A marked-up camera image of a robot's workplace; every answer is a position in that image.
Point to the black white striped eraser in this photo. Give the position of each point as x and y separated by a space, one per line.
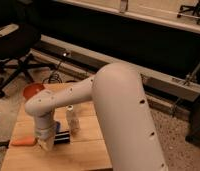
62 137

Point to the black stand base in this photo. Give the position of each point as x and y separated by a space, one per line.
194 9

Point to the black office chair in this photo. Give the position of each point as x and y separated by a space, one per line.
16 41

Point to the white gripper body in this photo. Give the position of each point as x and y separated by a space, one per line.
46 144

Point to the long metal rail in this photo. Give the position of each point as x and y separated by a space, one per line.
95 61

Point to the blue orange sponge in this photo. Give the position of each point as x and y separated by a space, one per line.
25 141

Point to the orange bowl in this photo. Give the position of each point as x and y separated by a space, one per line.
32 90

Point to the grey metal pole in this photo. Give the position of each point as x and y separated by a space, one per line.
189 78

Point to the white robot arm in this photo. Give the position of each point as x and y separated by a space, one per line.
122 109

